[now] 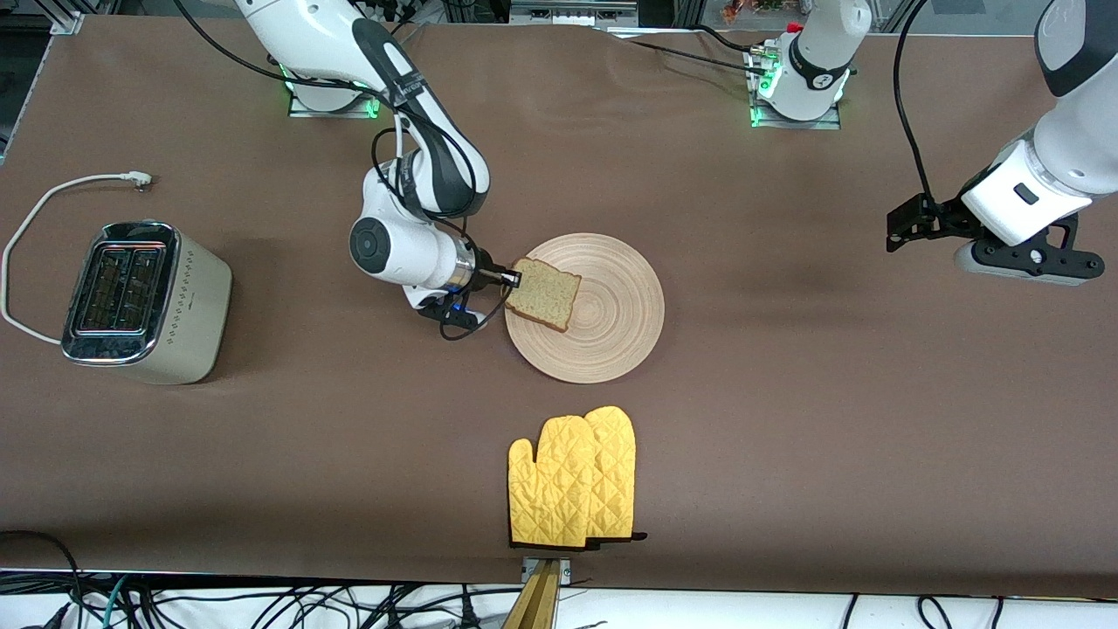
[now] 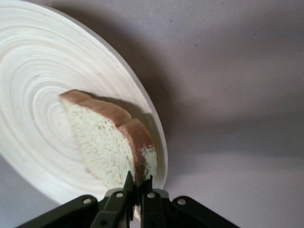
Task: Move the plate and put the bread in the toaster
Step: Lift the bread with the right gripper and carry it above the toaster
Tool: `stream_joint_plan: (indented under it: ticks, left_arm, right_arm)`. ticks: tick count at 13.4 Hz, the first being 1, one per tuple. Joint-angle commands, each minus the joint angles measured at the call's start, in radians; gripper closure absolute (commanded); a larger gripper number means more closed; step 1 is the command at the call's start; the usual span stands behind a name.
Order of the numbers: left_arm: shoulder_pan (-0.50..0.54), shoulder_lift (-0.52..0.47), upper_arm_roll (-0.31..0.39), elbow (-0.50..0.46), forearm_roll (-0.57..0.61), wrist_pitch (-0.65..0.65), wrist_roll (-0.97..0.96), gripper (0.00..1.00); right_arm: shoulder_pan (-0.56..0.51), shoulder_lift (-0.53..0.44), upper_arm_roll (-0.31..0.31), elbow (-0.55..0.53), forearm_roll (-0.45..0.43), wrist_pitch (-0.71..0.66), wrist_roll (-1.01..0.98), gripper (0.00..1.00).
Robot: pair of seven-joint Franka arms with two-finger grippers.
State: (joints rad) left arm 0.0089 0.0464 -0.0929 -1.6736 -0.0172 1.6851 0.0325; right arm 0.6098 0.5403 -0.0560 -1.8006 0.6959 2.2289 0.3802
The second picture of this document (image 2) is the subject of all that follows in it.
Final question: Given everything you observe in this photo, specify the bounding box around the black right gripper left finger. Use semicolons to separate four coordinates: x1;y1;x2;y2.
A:
91;171;135;228

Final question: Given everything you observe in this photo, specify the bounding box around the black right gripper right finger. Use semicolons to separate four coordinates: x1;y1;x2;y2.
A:
141;175;167;228

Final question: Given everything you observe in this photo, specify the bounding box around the brown bread slice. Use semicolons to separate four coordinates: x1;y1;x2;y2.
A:
59;89;158;221

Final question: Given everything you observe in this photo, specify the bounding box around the round wooden plate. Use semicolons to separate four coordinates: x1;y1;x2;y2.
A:
0;0;169;208

